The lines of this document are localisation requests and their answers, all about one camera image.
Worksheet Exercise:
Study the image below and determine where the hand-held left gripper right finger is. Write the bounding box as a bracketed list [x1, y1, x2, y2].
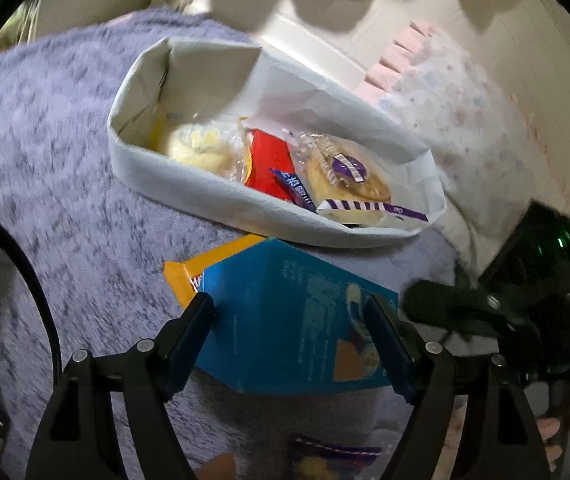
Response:
[362, 294, 553, 480]

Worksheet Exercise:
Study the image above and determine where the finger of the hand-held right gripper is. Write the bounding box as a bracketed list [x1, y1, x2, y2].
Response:
[404, 280, 508, 337]

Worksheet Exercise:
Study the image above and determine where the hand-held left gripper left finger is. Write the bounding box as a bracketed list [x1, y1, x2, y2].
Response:
[25, 291, 216, 480]

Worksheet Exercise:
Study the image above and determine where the blue cardboard box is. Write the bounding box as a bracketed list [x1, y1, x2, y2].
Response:
[196, 238, 402, 396]

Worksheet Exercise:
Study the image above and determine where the white storage box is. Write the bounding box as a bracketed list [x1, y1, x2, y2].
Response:
[106, 36, 446, 249]

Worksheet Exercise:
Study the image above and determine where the orange snack packet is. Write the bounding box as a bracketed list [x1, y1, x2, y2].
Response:
[163, 233, 266, 309]

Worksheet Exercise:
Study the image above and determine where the purple snack packet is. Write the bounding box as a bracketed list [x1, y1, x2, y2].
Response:
[287, 432, 382, 480]

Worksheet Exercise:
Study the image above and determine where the purple striped white packet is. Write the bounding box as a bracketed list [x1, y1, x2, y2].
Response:
[316, 198, 430, 227]

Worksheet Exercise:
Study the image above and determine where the round bread packet purple label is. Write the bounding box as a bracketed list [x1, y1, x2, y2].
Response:
[287, 132, 393, 206]

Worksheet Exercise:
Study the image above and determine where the floral quilt with pink ruffle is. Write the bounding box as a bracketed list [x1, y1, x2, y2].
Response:
[355, 21, 570, 256]

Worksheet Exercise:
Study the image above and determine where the small blue purple packet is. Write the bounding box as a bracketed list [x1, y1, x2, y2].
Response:
[270, 167, 318, 212]

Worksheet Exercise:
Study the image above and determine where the yellow bread in clear packet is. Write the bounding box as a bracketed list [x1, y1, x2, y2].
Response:
[152, 119, 248, 181]

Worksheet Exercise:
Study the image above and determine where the red snack packet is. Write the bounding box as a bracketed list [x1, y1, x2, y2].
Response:
[242, 129, 298, 203]

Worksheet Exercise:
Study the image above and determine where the fluffy purple blanket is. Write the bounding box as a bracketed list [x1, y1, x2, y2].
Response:
[0, 7, 466, 480]

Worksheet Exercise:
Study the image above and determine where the black cable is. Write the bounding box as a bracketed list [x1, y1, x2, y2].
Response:
[0, 201, 62, 368]

